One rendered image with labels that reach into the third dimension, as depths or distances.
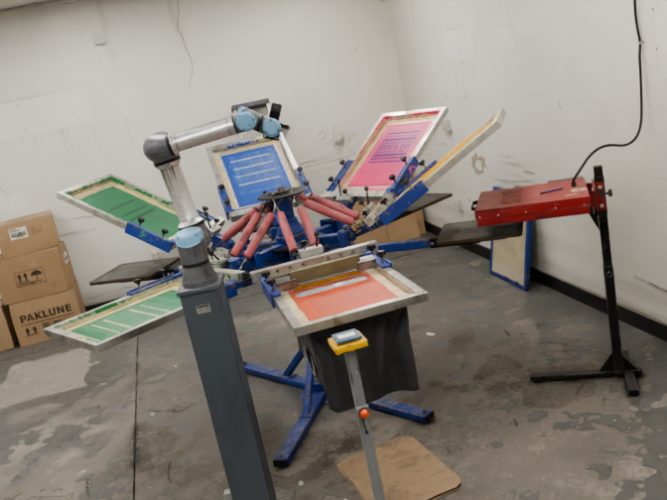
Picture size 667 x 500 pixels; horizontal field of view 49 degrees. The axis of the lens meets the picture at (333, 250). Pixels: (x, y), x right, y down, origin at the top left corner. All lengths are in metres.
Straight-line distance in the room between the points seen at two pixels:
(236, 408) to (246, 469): 0.30
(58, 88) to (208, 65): 1.44
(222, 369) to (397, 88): 5.25
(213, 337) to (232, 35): 4.85
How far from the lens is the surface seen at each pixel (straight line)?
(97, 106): 7.51
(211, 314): 3.09
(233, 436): 3.31
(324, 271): 3.55
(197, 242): 3.05
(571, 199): 3.85
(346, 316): 3.00
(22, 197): 7.64
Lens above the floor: 1.98
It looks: 14 degrees down
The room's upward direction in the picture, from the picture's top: 11 degrees counter-clockwise
